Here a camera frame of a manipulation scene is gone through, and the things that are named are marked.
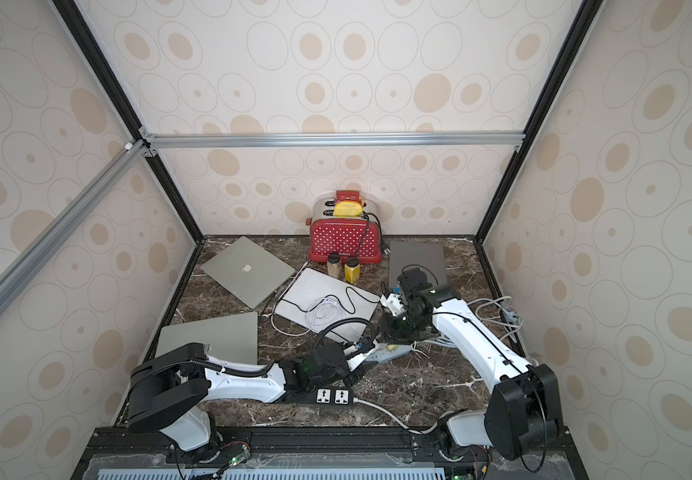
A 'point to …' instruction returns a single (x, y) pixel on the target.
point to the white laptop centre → (313, 283)
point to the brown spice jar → (334, 265)
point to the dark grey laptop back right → (426, 256)
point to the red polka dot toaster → (351, 237)
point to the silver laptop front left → (232, 337)
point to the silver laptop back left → (248, 270)
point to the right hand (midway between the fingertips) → (378, 342)
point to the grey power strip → (382, 354)
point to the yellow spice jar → (352, 270)
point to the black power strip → (323, 396)
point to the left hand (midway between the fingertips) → (379, 360)
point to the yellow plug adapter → (392, 347)
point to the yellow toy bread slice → (347, 208)
